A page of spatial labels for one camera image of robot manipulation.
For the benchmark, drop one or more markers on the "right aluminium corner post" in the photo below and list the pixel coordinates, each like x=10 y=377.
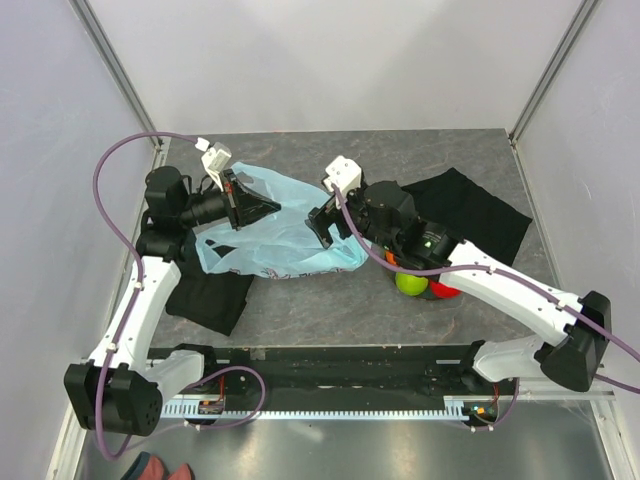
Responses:
x=569 y=39

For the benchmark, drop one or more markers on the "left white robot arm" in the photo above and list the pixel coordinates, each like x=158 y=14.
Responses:
x=115 y=390

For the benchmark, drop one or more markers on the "black cloth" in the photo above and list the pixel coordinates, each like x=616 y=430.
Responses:
x=458 y=203
x=213 y=301

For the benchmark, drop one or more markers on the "orange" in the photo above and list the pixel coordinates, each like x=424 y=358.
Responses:
x=391 y=259

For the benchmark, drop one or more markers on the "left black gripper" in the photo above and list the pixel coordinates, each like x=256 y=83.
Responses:
x=234 y=198

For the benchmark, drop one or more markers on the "red apple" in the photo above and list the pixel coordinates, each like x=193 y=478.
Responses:
x=442 y=291

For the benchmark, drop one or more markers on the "light blue plastic bag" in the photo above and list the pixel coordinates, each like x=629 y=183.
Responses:
x=280 y=246

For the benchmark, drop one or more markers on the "left black cloth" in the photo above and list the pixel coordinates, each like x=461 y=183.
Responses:
x=213 y=301

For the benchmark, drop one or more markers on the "aluminium corner post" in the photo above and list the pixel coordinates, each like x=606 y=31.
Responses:
x=569 y=39
x=92 y=26

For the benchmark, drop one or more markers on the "green apple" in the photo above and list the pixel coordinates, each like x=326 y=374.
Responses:
x=411 y=285

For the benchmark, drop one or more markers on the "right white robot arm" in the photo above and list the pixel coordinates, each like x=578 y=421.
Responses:
x=569 y=332

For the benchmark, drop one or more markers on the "left aluminium corner post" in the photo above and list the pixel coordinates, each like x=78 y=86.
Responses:
x=92 y=26

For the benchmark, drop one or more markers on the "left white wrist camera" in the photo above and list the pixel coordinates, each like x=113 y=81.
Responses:
x=214 y=158

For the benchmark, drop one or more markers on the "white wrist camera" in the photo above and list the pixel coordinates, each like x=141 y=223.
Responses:
x=214 y=158
x=342 y=174

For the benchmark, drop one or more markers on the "pink shoe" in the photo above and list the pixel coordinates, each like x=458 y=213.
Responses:
x=183 y=472
x=146 y=467

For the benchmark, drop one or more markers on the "dark fruit plate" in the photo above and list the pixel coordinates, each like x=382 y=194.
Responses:
x=427 y=295

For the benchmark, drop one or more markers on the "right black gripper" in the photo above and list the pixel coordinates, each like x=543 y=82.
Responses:
x=319 y=220

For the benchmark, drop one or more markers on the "toothed cable duct rail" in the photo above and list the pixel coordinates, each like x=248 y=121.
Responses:
x=195 y=409

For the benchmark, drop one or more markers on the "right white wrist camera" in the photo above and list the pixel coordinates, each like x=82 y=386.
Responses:
x=342 y=174

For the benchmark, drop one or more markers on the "right black cloth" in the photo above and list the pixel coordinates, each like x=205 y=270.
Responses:
x=458 y=203

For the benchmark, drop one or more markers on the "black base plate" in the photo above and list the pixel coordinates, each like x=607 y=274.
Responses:
x=435 y=371

